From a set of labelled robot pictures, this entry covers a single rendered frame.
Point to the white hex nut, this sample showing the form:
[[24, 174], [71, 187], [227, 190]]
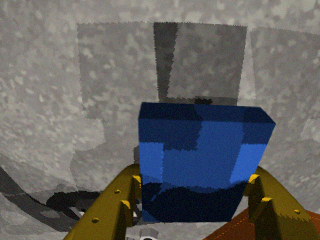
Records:
[[148, 234]]

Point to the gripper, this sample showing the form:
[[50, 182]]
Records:
[[277, 215]]

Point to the orange three-compartment bin rack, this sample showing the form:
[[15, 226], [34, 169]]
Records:
[[240, 229]]

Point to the blue block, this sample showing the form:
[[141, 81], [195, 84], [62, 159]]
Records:
[[196, 159]]

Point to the white domino tile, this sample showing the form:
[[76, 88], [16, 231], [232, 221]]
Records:
[[84, 204]]

